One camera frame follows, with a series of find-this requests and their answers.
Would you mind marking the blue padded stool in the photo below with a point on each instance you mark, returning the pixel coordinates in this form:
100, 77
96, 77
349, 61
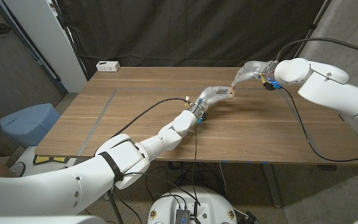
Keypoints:
30, 124

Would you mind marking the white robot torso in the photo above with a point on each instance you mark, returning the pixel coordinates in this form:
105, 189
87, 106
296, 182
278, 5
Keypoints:
210, 202

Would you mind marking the black table control panel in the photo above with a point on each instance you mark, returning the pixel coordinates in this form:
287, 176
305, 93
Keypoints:
327, 168

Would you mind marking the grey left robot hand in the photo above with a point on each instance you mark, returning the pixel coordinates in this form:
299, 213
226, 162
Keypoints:
208, 96

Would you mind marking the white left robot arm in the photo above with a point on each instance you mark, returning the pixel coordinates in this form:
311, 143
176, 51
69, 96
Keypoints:
73, 189

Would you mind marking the yellow black floor sign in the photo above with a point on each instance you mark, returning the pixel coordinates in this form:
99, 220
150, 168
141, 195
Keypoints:
50, 159

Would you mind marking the black antenna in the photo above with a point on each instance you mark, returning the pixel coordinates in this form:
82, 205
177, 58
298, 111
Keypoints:
195, 210

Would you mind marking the black backdrop stand pole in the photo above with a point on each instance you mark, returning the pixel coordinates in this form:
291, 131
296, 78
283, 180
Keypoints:
71, 42
319, 19

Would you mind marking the black backdrop curtain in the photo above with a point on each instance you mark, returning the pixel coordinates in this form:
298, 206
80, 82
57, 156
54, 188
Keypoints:
182, 31

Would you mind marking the grey finned electronics box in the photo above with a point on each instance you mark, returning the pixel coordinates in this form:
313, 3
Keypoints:
182, 216

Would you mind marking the grey table leg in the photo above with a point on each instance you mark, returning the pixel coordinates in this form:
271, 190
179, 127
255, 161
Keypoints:
272, 186

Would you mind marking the black door frame strip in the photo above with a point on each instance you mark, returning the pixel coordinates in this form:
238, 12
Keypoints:
30, 46

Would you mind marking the wooden block with holes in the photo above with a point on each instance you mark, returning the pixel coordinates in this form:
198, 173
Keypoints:
231, 92

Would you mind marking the white power strip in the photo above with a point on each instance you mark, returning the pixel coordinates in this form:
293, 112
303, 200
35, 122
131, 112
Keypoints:
107, 66

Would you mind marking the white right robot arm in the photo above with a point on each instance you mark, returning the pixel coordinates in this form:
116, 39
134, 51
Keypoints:
328, 87

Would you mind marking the grey sneaker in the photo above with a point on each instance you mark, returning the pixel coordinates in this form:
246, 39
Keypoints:
19, 168

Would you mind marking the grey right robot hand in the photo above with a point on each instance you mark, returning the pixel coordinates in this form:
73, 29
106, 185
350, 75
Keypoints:
253, 70

